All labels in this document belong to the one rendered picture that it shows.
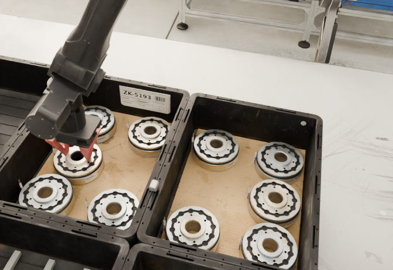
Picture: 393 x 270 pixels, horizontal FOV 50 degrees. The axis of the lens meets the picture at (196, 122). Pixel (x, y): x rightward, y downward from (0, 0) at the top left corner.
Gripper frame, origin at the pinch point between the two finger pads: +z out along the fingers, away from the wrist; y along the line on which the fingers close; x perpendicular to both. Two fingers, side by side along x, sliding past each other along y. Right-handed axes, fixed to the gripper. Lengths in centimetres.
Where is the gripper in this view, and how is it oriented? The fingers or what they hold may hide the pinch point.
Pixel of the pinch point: (77, 153)
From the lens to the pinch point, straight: 94.3
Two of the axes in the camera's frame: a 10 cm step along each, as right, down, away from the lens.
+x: 2.4, -6.7, 7.1
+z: -0.6, 7.2, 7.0
